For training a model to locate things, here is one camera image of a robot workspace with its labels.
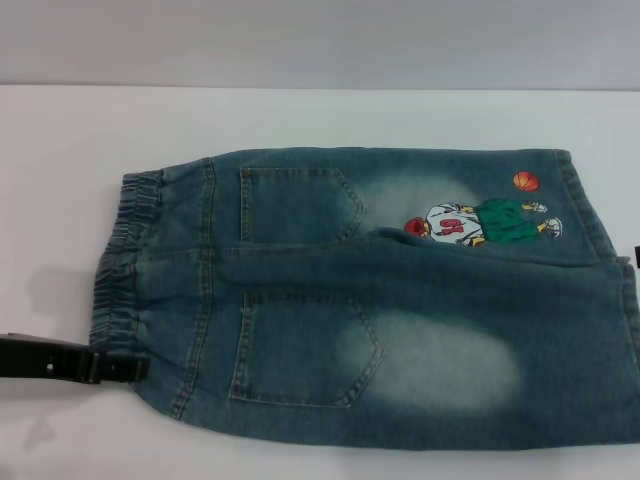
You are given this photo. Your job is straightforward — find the blue denim shorts with print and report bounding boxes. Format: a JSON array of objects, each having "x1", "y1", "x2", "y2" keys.
[{"x1": 83, "y1": 146, "x2": 640, "y2": 447}]

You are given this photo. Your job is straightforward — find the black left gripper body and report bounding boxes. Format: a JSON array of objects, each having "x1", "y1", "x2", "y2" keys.
[{"x1": 0, "y1": 332, "x2": 96, "y2": 387}]

